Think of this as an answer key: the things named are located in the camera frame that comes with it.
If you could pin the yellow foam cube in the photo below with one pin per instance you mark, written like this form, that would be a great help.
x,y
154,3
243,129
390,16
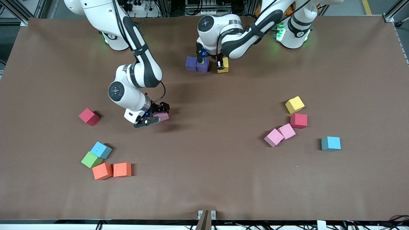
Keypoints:
x,y
226,65
294,104

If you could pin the pink foam cube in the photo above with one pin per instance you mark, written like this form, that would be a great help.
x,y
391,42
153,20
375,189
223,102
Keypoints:
x,y
286,131
162,116
274,137

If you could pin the purple foam cube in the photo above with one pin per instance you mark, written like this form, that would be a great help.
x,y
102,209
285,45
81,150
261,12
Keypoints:
x,y
190,63
205,67

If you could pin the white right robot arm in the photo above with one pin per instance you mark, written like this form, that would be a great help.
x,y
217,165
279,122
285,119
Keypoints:
x,y
96,12

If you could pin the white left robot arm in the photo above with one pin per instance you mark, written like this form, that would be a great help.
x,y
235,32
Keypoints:
x,y
230,28

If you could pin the white power strip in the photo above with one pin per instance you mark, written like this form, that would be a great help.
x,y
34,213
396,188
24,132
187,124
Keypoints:
x,y
140,6
207,12

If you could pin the orange foam cube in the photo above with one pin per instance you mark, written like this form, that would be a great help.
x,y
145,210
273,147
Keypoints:
x,y
122,170
102,172

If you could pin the light cyan foam cube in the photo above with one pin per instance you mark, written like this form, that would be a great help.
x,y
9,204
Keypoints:
x,y
101,150

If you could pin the red foam cube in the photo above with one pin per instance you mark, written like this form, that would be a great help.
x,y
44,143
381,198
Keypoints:
x,y
298,120
88,116

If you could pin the green foam cube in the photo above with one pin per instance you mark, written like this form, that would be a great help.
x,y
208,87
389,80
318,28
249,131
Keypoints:
x,y
91,160

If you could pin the brown table cover sheet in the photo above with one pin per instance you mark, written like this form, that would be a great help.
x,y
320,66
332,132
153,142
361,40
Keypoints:
x,y
204,179

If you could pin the blue foam cube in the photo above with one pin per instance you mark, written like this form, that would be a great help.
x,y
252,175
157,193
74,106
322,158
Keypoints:
x,y
330,143

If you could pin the small white mounting bracket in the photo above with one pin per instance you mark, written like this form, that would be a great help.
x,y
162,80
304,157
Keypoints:
x,y
213,214
199,213

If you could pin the brown camera stand post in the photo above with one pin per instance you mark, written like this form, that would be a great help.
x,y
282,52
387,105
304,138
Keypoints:
x,y
204,223

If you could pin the aluminium frame profile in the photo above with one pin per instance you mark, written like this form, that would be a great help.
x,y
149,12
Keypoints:
x,y
394,12
40,9

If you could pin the aluminium table edge rail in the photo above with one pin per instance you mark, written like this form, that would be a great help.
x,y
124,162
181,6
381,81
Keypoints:
x,y
403,48

